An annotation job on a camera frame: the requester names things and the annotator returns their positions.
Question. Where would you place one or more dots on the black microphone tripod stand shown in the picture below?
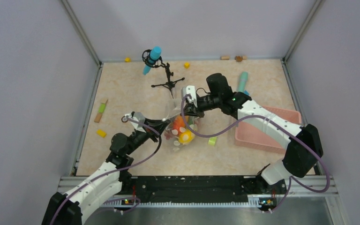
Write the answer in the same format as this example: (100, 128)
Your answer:
(169, 84)

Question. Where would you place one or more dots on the red pepper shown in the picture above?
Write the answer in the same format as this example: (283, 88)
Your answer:
(178, 126)

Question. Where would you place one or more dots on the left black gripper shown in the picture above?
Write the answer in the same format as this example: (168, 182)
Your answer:
(157, 125)

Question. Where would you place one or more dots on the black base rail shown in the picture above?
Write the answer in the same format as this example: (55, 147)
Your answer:
(191, 189)

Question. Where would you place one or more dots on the brown wooden piece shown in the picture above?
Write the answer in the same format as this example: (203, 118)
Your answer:
(240, 58)

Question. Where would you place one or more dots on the green and wood block stick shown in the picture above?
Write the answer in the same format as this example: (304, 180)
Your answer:
(101, 110)

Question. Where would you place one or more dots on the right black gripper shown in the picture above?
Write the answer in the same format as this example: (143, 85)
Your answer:
(191, 109)

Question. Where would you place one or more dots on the poker chip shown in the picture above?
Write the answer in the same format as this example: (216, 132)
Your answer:
(124, 119)

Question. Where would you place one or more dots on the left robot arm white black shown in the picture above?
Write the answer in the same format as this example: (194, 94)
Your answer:
(75, 206)

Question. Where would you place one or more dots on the blue microphone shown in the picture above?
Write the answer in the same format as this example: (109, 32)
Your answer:
(150, 57)

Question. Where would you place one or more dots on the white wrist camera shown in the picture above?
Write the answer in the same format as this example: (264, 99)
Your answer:
(189, 93)
(137, 120)

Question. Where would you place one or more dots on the teal cylinder tube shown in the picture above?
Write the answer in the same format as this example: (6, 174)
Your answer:
(243, 78)

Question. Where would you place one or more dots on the yellow block near left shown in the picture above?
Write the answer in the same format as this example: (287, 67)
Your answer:
(101, 133)

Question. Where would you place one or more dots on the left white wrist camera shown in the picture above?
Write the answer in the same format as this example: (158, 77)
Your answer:
(137, 120)

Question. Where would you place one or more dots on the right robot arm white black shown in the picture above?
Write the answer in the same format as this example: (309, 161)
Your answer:
(302, 145)

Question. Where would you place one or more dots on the lime green toy brick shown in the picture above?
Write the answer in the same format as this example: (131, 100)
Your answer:
(212, 141)

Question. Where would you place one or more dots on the clear zip top bag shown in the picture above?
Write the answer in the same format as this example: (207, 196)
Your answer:
(172, 110)

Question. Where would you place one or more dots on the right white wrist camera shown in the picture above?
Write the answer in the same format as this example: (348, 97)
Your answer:
(189, 93)

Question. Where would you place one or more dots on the yellow cube at back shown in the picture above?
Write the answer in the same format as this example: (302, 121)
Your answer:
(186, 65)

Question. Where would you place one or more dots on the yellow lemon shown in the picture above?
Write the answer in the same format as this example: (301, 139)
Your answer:
(186, 137)

